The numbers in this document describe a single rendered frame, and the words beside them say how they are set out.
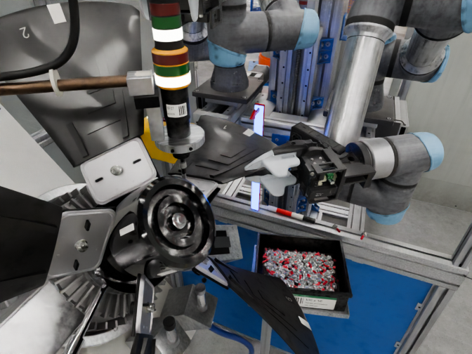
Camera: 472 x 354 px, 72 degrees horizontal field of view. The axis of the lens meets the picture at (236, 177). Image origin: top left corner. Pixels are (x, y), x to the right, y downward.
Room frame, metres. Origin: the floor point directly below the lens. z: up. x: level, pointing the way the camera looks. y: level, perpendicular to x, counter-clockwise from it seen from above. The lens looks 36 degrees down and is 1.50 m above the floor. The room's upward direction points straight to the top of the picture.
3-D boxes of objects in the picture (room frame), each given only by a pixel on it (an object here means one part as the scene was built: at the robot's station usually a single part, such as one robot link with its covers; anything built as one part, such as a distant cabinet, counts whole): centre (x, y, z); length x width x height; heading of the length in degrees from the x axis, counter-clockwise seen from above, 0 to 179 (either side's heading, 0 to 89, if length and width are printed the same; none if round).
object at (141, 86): (0.40, 0.09, 1.32); 0.09 x 0.07 x 0.10; 102
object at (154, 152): (0.85, 0.21, 1.02); 0.16 x 0.10 x 0.11; 67
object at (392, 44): (1.08, -0.44, 1.20); 0.13 x 0.12 x 0.14; 65
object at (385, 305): (0.70, -0.15, 0.45); 0.82 x 0.02 x 0.66; 67
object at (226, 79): (1.26, 0.03, 1.09); 0.15 x 0.15 x 0.10
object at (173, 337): (0.28, 0.11, 0.99); 0.02 x 0.02 x 0.06
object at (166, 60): (0.40, 0.08, 1.39); 0.04 x 0.04 x 0.01
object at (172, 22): (0.40, 0.08, 1.43); 0.03 x 0.03 x 0.01
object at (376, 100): (1.09, -0.44, 1.09); 0.15 x 0.15 x 0.10
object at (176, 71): (0.40, 0.08, 1.38); 0.04 x 0.04 x 0.01
